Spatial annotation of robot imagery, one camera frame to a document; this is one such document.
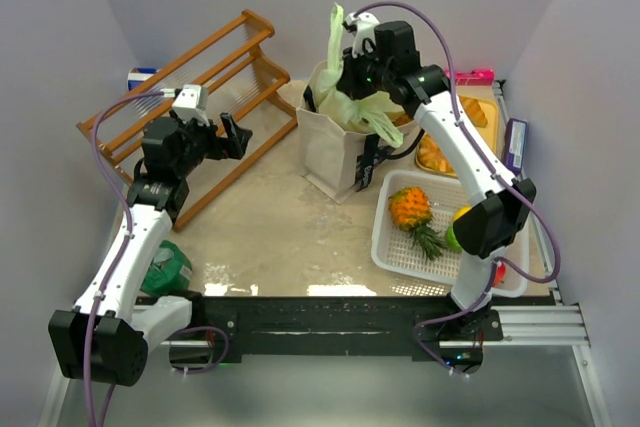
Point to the dark green plastic bag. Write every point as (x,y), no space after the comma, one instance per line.
(169,271)

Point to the pink box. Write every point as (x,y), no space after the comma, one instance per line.
(478,77)

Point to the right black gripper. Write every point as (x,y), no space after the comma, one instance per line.
(351,73)

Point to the yellow tray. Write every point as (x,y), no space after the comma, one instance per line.
(489,133)

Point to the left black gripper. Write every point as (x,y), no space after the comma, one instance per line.
(220,142)

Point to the orange snack packet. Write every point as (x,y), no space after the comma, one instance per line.
(402,120)

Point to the purple box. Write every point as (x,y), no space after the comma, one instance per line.
(514,145)

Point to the brown wooden rack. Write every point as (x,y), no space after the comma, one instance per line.
(242,81)

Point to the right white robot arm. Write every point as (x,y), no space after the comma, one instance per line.
(500,203)

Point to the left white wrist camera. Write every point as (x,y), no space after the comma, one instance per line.
(190,104)

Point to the light green plastic bag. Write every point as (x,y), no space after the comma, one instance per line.
(374,114)

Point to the glazed ring bread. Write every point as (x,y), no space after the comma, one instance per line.
(431,157)

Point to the black base frame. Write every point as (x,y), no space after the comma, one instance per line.
(413,327)

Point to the red apple right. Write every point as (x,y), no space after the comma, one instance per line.
(499,274)

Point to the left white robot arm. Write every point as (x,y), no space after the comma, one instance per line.
(102,338)

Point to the orange pineapple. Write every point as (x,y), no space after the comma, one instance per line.
(411,213)

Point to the croissant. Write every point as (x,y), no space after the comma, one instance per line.
(474,111)

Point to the beige canvas tote bag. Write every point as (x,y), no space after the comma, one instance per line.
(337,162)

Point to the white plastic basket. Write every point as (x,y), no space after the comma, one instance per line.
(394,250)

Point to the yellow banana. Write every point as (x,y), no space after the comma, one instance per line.
(460,213)

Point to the blue white carton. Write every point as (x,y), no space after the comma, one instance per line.
(138,75)

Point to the green custard apple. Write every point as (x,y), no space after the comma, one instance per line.
(451,240)

